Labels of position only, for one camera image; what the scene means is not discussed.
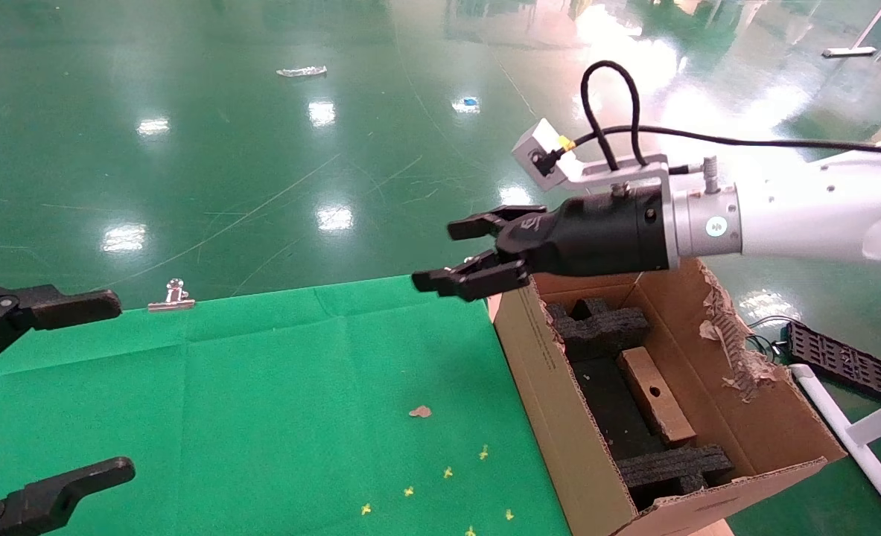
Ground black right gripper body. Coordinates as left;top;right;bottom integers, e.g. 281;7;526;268
496;186;672;276

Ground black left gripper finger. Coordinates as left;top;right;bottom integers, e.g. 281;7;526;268
0;281;124;382
0;457;137;536

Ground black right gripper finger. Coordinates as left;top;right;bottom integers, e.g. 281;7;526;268
412;249;535;303
448;205;549;241

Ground small brown cardboard box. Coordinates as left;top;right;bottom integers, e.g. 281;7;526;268
617;346;698;447

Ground large open cardboard carton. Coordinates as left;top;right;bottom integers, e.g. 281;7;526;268
489;257;847;536

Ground silver binder clip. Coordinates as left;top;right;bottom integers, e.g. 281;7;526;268
147;278;196;312

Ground notched black foam block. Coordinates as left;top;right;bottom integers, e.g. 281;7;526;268
546;298;649;363

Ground green table cloth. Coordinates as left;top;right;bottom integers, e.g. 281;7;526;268
0;275;571;536

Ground black foam base pad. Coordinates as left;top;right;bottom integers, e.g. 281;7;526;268
570;357;664;462

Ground black slotted plastic tray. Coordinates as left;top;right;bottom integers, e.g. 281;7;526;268
785;320;881;401

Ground white stand foot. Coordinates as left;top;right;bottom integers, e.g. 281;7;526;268
821;0;881;59

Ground silver camera mount bracket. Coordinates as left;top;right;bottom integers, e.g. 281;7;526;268
548;154;672;196

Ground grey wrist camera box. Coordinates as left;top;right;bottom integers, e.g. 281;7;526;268
512;118;571;179

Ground thick black braided cable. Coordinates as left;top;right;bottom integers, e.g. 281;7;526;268
580;61;648;170

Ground thin black cable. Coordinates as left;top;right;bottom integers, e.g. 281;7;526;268
556;125;881;159

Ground thin floor wires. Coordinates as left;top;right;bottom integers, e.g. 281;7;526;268
745;315;791;366

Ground white tube frame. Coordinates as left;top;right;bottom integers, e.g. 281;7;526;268
789;363;881;533

